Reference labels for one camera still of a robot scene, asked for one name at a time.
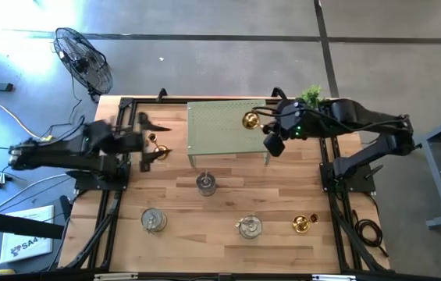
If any silver metal bracket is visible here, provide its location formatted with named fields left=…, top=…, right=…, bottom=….
left=311, top=274, right=357, bottom=281
left=94, top=272, right=139, bottom=281

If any black aluminium table frame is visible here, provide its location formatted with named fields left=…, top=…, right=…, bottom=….
left=59, top=95, right=391, bottom=274

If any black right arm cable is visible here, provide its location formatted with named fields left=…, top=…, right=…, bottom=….
left=251, top=104, right=295, bottom=118

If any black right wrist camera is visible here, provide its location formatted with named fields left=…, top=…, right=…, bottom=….
left=262, top=131, right=286, bottom=158

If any black beam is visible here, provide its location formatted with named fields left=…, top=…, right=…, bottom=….
left=0, top=208, right=67, bottom=240

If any coiled black cable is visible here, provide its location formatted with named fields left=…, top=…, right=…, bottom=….
left=351, top=209, right=389, bottom=258

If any black floor fan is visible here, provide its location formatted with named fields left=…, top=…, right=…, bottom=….
left=52, top=27, right=115, bottom=103

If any green perforated metal shelf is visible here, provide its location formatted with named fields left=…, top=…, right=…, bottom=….
left=186, top=98, right=272, bottom=168

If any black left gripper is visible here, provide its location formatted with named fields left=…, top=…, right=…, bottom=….
left=117, top=112, right=173, bottom=173

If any white floor cable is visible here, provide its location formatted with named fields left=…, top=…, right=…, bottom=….
left=0, top=173, right=79, bottom=214

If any small green potted plant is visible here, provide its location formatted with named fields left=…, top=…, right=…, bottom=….
left=300, top=84, right=325, bottom=110

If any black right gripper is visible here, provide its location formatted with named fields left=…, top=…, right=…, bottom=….
left=261, top=99, right=325, bottom=141

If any silver candle tin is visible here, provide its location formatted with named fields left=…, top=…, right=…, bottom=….
left=140, top=207, right=169, bottom=235

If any silver candle tin floral label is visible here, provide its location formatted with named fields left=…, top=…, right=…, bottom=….
left=195, top=170, right=218, bottom=197

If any white paper sheet on floor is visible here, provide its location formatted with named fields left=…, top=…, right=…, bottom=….
left=0, top=205, right=55, bottom=265

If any yellow floor cable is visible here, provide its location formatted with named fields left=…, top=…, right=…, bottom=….
left=0, top=80, right=55, bottom=187

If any brass candlestick holder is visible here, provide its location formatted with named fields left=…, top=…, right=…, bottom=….
left=291, top=212, right=321, bottom=234
left=148, top=132, right=170, bottom=162
left=241, top=111, right=263, bottom=131

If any silver candle tin cake label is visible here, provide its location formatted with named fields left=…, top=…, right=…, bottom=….
left=234, top=214, right=264, bottom=240

